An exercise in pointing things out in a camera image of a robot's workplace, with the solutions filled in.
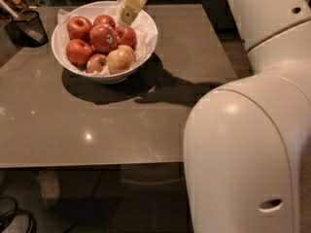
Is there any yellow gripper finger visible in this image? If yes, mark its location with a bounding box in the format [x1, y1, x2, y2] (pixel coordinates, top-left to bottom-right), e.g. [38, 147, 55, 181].
[118, 0, 148, 27]

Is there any red apple with sticker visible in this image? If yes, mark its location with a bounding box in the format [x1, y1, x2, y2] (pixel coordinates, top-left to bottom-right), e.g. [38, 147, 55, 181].
[89, 24, 118, 53]

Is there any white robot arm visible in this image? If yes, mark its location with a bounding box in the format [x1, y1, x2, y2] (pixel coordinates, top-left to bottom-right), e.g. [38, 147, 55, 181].
[183, 0, 311, 233]

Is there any white paper bowl liner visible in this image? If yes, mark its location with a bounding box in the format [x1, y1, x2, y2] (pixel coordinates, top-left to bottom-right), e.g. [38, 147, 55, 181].
[56, 0, 151, 78]

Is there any red apple back middle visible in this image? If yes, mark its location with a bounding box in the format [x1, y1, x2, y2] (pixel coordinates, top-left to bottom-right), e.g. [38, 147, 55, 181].
[93, 15, 116, 28]

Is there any red apple back right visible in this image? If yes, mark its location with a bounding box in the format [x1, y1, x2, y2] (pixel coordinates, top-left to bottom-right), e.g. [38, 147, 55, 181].
[115, 25, 137, 48]

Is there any white ceramic bowl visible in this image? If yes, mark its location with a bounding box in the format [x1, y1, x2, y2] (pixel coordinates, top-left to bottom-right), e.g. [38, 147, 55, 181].
[51, 0, 159, 84]

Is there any red apple back left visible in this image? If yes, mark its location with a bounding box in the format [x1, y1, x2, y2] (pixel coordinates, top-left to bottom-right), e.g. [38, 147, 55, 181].
[67, 17, 92, 42]

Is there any yellowish apple front right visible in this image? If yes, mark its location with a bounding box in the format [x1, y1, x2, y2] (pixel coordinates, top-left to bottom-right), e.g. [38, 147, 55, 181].
[107, 45, 136, 75]

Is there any small red apple front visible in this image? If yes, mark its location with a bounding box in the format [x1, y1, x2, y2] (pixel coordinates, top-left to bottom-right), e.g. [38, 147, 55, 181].
[86, 53, 107, 73]

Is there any red apple front left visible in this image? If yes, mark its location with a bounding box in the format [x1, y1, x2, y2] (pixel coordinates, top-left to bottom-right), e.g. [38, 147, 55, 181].
[66, 39, 93, 66]

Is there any black mesh pen holder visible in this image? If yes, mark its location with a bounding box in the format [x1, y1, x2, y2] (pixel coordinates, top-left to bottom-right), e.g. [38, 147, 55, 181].
[5, 11, 49, 48]

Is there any black cable on floor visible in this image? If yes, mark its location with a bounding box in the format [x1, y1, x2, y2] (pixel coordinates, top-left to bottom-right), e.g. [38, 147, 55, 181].
[0, 196, 38, 233]

